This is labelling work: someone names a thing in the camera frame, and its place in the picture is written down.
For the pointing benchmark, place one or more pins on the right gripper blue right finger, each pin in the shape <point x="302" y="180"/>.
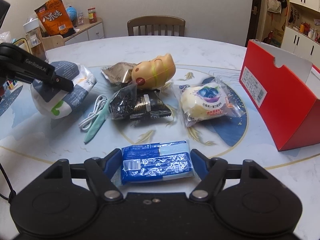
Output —
<point x="200" y="162"/>

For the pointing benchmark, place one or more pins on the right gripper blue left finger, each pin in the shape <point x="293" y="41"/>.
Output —
<point x="112" y="163"/>

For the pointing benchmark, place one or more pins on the finger pad of the left gripper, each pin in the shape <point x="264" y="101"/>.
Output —
<point x="62" y="83"/>

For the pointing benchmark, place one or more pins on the white blue snack bag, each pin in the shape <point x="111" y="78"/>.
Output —
<point x="56" y="103"/>

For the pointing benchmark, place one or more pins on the blue tissue pack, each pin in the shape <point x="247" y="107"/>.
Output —
<point x="148" y="163"/>

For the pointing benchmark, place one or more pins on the gold silver snack wrapper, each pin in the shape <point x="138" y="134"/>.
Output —
<point x="118" y="74"/>

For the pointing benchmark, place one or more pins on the clear bag black contents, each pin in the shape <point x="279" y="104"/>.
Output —
<point x="123" y="102"/>

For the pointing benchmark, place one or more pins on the blueberry bread packet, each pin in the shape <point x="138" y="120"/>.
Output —
<point x="207" y="101"/>

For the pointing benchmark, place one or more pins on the black gold cookie pack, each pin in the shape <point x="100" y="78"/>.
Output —
<point x="149" y="106"/>

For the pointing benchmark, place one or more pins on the yellow spotted pig toy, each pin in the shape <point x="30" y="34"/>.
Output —
<point x="155" y="73"/>

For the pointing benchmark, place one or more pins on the rubik's cube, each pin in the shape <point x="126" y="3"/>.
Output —
<point x="10" y="85"/>

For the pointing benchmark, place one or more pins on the glass water bottle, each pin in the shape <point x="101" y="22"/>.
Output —
<point x="34" y="39"/>

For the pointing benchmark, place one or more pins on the white side cabinet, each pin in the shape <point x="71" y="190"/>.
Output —
<point x="86" y="32"/>

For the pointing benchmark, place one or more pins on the orange snack bag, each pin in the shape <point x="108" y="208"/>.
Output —
<point x="55" y="19"/>

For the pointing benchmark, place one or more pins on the blue globe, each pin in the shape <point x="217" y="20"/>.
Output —
<point x="71" y="11"/>

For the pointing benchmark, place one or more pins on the red sauce jar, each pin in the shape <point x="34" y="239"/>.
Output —
<point x="92" y="15"/>

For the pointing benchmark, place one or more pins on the brown wooden chair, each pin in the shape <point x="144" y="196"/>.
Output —
<point x="156" y="25"/>

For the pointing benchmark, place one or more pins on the red cardboard box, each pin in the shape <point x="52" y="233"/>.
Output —
<point x="285" y="90"/>

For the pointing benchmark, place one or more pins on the white cupboard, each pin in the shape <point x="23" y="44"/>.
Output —
<point x="301" y="34"/>

